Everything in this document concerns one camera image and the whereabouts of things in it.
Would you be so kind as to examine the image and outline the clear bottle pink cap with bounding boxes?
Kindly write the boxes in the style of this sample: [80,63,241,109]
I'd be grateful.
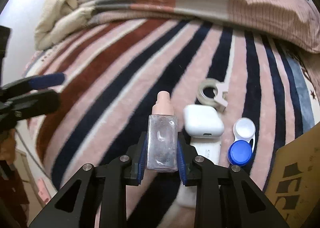
[146,91,178,172]

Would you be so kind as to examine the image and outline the blue white contact lens case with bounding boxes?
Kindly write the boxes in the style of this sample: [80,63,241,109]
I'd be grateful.
[227,117,255,167]

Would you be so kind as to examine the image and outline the white tube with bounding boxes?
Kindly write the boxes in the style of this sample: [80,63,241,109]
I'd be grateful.
[190,138,221,165]

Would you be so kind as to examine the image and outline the cream quilt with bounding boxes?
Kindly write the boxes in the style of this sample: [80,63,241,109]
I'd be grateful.
[34,0,94,50]

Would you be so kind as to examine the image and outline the striped plush blanket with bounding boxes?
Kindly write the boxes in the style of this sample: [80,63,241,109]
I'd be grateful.
[25,18,319,227]

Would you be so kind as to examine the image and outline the brown cardboard box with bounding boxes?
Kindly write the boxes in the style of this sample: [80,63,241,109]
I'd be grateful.
[265,124,320,228]

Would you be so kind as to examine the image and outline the white earbuds case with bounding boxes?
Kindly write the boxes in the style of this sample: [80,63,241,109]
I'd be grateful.
[183,104,225,138]

